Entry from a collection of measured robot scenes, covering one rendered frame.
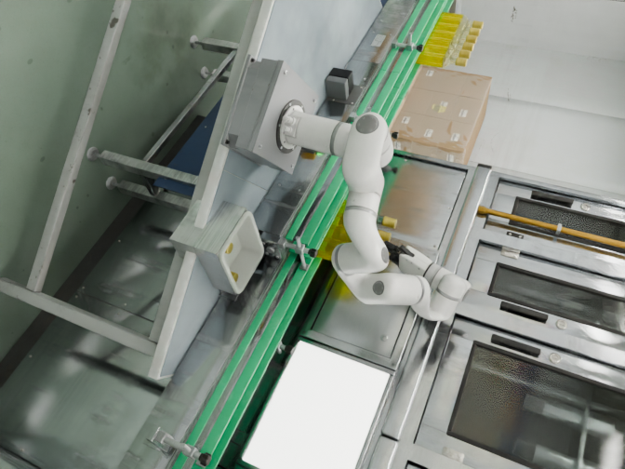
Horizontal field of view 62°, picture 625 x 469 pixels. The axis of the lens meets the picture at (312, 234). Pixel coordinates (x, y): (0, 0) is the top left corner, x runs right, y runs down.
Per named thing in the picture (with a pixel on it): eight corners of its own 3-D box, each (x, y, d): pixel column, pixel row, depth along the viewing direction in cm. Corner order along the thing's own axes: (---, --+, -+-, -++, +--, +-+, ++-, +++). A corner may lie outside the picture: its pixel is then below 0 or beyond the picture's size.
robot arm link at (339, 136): (336, 163, 150) (388, 178, 143) (324, 139, 138) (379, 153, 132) (349, 135, 152) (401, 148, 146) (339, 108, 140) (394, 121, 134)
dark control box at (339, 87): (325, 97, 201) (346, 100, 198) (324, 79, 194) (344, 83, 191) (334, 83, 205) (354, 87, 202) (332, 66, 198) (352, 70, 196)
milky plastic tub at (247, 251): (215, 288, 160) (239, 297, 157) (192, 247, 142) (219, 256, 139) (242, 245, 169) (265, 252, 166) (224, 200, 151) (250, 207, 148)
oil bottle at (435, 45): (405, 54, 240) (467, 64, 230) (405, 43, 235) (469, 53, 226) (409, 46, 243) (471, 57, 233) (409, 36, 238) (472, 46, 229)
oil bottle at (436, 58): (401, 61, 237) (463, 72, 228) (402, 51, 232) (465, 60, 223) (405, 54, 240) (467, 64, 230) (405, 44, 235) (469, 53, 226)
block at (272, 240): (263, 256, 172) (282, 261, 169) (258, 239, 164) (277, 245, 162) (268, 247, 174) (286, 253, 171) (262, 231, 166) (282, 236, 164)
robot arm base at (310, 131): (269, 142, 144) (318, 156, 138) (281, 98, 143) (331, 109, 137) (294, 151, 159) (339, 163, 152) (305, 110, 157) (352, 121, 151)
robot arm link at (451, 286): (450, 312, 152) (465, 284, 149) (418, 293, 156) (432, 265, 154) (465, 302, 164) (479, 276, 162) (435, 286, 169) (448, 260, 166)
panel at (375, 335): (237, 464, 154) (343, 515, 143) (234, 462, 152) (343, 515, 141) (351, 232, 199) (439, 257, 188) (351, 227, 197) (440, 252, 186)
